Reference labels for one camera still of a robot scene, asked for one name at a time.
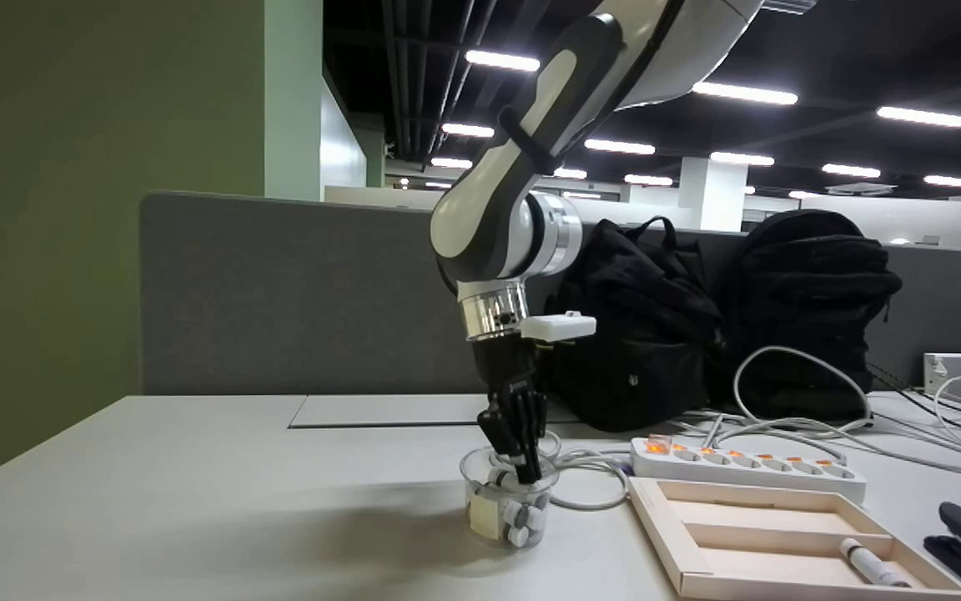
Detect light wooden compartment tray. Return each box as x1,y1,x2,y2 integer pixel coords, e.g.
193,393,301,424
623,473,961,601

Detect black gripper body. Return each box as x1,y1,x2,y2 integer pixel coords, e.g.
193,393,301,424
471,333,549,416

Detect white power strip orange switches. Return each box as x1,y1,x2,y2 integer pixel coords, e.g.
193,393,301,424
627,433,870,504

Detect black backpack with small logo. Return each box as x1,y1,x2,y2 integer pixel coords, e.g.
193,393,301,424
528,213,723,438

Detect gray office desk partition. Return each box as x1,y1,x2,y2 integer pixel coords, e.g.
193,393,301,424
140,193,961,401

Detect white looping thin cable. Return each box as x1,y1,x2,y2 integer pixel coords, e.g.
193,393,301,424
688,341,961,485

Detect clear plastic round container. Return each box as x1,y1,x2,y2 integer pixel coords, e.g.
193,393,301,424
457,433,564,550

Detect white marker pen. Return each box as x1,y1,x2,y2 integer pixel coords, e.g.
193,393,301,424
838,536,916,590

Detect white square pillar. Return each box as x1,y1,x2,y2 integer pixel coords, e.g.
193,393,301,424
675,153,749,236

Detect white coiled power strip cable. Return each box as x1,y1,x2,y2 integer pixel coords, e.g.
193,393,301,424
543,444,636,519

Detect black bulky backpack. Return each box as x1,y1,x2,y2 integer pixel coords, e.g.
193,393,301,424
707,208,907,424

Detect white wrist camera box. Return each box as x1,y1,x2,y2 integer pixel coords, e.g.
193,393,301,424
515,310,604,349

